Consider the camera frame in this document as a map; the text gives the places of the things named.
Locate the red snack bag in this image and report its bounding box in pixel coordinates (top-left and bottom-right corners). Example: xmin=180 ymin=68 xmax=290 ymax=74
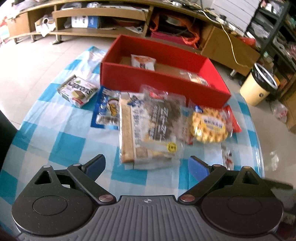
xmin=223 ymin=104 xmax=242 ymax=133

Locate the blue coconut snack bag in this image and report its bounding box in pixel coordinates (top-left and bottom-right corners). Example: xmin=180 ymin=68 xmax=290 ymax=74
xmin=91 ymin=86 xmax=121 ymax=130

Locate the steamed cake clear packet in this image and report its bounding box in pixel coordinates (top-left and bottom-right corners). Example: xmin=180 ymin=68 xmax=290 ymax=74
xmin=180 ymin=70 xmax=210 ymax=87

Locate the white gluten snack bag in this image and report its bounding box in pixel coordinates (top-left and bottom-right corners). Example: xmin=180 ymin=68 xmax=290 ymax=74
xmin=131 ymin=55 xmax=156 ymax=71

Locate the small white red packet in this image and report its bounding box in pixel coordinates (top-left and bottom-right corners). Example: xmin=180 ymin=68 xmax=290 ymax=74
xmin=221 ymin=144 xmax=234 ymax=171

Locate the yellow waffle packet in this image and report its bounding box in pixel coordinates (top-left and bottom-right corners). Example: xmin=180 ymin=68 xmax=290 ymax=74
xmin=189 ymin=105 xmax=233 ymax=143

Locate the blue white checkered cloth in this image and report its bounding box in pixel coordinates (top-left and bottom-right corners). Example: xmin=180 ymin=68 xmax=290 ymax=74
xmin=0 ymin=45 xmax=265 ymax=230

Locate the red white snack packet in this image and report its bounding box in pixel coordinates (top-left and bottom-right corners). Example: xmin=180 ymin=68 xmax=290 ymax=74
xmin=180 ymin=99 xmax=195 ymax=146

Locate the dark snack clear bag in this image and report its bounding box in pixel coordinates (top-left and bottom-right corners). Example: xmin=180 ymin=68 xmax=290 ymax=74
xmin=138 ymin=85 xmax=186 ymax=160

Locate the bread slices packet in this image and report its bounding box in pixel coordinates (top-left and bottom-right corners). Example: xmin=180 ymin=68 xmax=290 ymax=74
xmin=119 ymin=92 xmax=180 ymax=170

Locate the white plastic bag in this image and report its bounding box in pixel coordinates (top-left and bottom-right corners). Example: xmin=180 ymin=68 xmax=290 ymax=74
xmin=270 ymin=100 xmax=288 ymax=123

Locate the Kapronts wafer pack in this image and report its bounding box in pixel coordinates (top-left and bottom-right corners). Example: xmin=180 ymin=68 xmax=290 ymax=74
xmin=57 ymin=75 xmax=98 ymax=108

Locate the yellow trash bin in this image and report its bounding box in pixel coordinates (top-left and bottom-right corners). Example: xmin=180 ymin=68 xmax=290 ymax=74
xmin=239 ymin=63 xmax=278 ymax=106

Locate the red cardboard box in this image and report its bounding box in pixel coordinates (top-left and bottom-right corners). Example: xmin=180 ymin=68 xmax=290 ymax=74
xmin=100 ymin=35 xmax=231 ymax=108

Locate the orange plastic bag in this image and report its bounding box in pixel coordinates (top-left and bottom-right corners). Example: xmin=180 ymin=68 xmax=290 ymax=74
xmin=149 ymin=13 xmax=200 ymax=49

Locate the white blue box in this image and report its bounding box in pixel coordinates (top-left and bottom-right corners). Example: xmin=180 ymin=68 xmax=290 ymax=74
xmin=71 ymin=16 xmax=100 ymax=29

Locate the wooden TV stand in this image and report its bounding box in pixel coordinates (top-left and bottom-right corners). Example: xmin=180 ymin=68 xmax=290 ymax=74
xmin=4 ymin=1 xmax=260 ymax=76

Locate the black storage shelf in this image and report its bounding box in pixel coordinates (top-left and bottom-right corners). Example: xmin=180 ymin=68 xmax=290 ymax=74
xmin=245 ymin=1 xmax=295 ymax=99

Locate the yellow cable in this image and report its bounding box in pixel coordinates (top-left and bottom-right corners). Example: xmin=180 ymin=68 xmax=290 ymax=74
xmin=208 ymin=9 xmax=254 ymax=68

